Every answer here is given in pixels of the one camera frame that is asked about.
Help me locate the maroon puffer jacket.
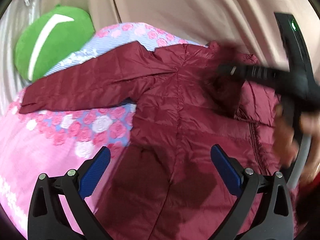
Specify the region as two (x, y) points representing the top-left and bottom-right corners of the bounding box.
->
(20, 42), (277, 239)

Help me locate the green round pillow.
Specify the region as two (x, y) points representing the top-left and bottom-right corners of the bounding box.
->
(14, 5), (95, 81)

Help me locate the beige curtain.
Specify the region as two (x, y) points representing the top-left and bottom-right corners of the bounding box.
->
(41, 0), (319, 77)

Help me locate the pink floral bed sheet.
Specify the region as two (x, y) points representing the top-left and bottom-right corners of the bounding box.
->
(0, 22), (203, 240)

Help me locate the person's right hand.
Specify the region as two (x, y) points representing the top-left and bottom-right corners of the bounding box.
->
(273, 105), (319, 186)

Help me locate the white satin curtain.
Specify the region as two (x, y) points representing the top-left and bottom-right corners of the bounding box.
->
(0, 0), (45, 116)

